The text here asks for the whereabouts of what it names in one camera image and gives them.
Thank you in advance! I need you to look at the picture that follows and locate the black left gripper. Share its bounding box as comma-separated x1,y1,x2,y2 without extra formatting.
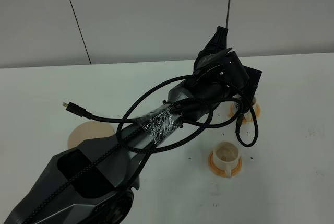
198,26,263,99

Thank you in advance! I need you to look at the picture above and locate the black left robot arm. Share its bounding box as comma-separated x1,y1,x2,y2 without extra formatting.
6,27,261,223

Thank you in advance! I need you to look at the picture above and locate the beige round teapot coaster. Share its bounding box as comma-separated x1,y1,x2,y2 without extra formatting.
67,121,115,149

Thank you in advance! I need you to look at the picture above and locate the far orange cup coaster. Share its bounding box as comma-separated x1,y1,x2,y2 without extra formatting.
228,102,261,124

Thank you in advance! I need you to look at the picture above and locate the orange cup coaster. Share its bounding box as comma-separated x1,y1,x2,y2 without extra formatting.
208,151,242,178
228,102,261,124

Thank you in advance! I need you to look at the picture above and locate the far white teacup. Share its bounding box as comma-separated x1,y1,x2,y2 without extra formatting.
230,97,260,123

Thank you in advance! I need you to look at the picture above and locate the white teacup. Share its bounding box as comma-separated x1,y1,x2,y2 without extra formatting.
212,142,240,178
230,97,260,123

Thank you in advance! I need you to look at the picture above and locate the near white teacup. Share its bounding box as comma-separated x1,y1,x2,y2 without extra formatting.
212,142,240,178

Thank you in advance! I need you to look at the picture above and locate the near orange cup coaster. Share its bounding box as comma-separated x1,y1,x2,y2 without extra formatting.
208,151,242,178

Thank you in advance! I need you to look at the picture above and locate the loose black plug cable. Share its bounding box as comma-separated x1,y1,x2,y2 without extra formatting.
62,98,214,124

